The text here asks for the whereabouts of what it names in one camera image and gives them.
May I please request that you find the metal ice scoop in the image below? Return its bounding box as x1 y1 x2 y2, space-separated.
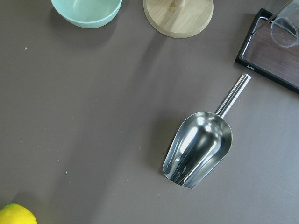
162 74 251 189

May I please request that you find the wooden cup stand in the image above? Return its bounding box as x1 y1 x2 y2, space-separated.
143 0 214 38

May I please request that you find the mint green bowl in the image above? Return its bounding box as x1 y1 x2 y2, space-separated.
51 0 122 28

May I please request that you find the wine glass rack tray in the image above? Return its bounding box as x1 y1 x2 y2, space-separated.
235 0 299 92

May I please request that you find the yellow lemon outer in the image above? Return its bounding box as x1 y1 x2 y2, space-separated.
0 203 37 224

